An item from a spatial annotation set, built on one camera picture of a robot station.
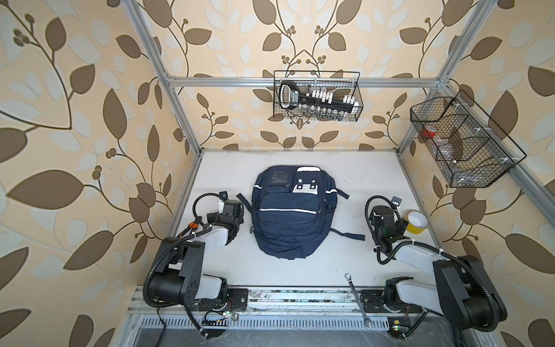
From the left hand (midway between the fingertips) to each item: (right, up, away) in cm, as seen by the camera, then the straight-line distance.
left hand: (220, 211), depth 92 cm
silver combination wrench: (+55, -32, -21) cm, 67 cm away
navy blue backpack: (+31, +3, -10) cm, 32 cm away
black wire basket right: (+92, +25, -18) cm, 97 cm away
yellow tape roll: (+86, -5, +1) cm, 86 cm away
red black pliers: (-12, -6, 0) cm, 13 cm away
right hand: (+72, 0, -3) cm, 72 cm away
